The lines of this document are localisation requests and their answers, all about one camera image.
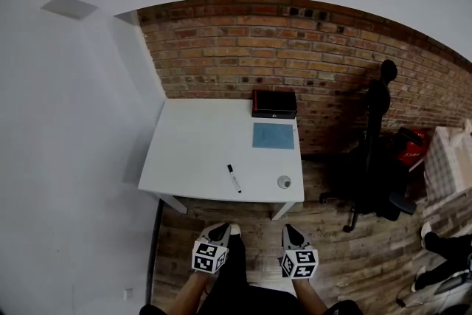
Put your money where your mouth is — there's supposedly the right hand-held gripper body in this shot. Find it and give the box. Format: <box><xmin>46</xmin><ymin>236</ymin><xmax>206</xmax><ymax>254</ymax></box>
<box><xmin>278</xmin><ymin>246</ymin><xmax>319</xmax><ymax>280</ymax></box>

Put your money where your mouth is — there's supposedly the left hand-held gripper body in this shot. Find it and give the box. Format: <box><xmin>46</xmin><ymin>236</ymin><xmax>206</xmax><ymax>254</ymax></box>
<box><xmin>191</xmin><ymin>238</ymin><xmax>229</xmax><ymax>274</ymax></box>

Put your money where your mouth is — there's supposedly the black and white marker pen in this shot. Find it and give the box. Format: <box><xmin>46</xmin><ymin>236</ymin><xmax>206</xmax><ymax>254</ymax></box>
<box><xmin>226</xmin><ymin>164</ymin><xmax>243</xmax><ymax>194</ymax></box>

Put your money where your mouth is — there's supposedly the blue notebook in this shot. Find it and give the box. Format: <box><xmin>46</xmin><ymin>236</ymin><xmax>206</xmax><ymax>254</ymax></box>
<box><xmin>251</xmin><ymin>122</ymin><xmax>296</xmax><ymax>150</ymax></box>

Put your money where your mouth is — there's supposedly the black storage box red edge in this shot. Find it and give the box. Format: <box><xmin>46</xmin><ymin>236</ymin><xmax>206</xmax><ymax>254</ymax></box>
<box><xmin>251</xmin><ymin>89</ymin><xmax>298</xmax><ymax>120</ymax></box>

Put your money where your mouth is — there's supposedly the person's right forearm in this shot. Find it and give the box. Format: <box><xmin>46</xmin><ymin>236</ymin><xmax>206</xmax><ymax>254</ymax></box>
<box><xmin>293</xmin><ymin>277</ymin><xmax>329</xmax><ymax>315</ymax></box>

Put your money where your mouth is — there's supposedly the person's left forearm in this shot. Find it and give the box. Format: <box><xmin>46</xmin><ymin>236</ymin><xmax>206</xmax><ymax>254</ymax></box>
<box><xmin>167</xmin><ymin>269</ymin><xmax>217</xmax><ymax>315</ymax></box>

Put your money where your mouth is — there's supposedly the white table top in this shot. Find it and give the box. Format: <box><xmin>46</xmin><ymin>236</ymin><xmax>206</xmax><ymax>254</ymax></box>
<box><xmin>138</xmin><ymin>97</ymin><xmax>306</xmax><ymax>221</ymax></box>

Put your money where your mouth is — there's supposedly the black office chair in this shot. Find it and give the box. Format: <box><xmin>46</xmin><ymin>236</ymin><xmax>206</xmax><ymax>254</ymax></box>
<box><xmin>319</xmin><ymin>58</ymin><xmax>416</xmax><ymax>233</ymax></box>

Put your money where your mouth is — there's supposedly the black skirting board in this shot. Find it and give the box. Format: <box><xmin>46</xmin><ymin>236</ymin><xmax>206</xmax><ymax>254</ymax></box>
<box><xmin>145</xmin><ymin>199</ymin><xmax>165</xmax><ymax>307</ymax></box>

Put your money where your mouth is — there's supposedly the person's black clothing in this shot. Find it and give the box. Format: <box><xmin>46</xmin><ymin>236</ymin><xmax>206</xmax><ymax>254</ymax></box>
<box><xmin>139</xmin><ymin>232</ymin><xmax>366</xmax><ymax>315</ymax></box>

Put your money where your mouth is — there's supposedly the checked cloth covered table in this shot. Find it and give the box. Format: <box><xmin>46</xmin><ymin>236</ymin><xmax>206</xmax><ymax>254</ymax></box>
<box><xmin>423</xmin><ymin>125</ymin><xmax>472</xmax><ymax>204</ymax></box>

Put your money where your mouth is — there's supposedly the grey wall panel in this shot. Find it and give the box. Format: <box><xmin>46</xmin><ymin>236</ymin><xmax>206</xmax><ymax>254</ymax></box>
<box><xmin>40</xmin><ymin>0</ymin><xmax>99</xmax><ymax>21</ymax></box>

